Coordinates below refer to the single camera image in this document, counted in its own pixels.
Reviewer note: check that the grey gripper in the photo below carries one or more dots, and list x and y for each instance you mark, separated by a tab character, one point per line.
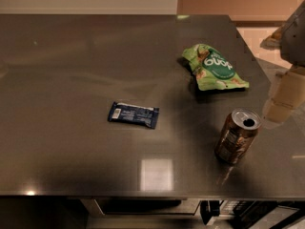
294	37

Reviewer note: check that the green rice chip bag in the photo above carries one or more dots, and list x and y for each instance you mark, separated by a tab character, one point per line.
212	70

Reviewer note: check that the blue rxbar blueberry bar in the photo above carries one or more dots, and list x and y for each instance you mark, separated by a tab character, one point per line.
132	114

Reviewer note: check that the brown soda can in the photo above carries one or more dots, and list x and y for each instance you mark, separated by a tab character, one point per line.
237	135

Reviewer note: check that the dark clutter under table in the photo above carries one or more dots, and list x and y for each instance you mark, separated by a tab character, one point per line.
253	214

